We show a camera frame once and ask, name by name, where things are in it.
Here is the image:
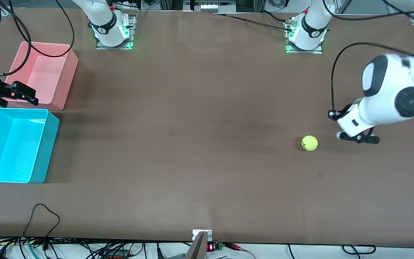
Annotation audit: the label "yellow tennis ball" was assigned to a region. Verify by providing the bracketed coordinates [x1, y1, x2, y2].
[301, 135, 318, 152]

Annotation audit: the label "pink plastic bin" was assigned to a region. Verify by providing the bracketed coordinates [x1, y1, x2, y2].
[4, 41, 79, 111]

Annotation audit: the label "blue plastic bin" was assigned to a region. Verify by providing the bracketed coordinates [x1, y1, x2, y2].
[0, 108, 60, 184]

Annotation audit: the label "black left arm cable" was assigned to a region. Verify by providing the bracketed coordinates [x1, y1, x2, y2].
[328, 0, 414, 120]

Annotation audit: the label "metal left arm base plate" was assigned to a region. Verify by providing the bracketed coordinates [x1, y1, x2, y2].
[284, 17, 324, 55]

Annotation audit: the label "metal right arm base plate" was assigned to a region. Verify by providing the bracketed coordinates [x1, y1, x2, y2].
[95, 14, 137, 50]

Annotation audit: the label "black looped table cable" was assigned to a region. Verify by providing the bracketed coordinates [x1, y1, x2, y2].
[23, 203, 61, 249]

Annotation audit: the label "black cable across table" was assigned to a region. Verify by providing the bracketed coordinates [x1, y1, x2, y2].
[212, 10, 295, 32]

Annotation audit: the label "black coiled cable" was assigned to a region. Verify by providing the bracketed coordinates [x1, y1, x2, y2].
[341, 244, 377, 255]

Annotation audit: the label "red clip lead wires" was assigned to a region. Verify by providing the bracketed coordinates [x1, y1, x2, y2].
[227, 242, 257, 259]

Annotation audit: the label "aluminium frame with white light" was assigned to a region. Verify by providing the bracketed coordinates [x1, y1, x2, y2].
[183, 0, 237, 13]

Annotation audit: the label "grey front camera bracket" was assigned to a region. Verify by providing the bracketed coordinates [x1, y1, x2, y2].
[185, 229, 213, 259]

